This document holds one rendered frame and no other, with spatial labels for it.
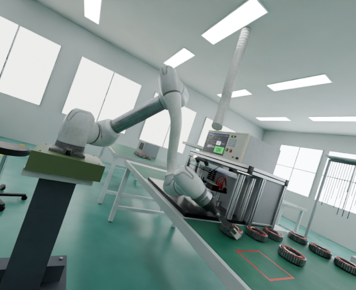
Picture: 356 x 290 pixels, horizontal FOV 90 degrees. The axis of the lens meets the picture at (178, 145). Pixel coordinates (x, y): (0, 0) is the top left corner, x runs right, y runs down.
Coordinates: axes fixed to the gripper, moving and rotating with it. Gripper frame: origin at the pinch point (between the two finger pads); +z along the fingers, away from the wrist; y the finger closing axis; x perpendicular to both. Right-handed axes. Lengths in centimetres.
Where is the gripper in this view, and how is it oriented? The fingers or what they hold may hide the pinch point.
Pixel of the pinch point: (231, 228)
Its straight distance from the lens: 103.4
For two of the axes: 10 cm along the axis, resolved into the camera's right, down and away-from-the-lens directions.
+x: 7.4, -6.6, 1.0
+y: 1.6, 0.3, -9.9
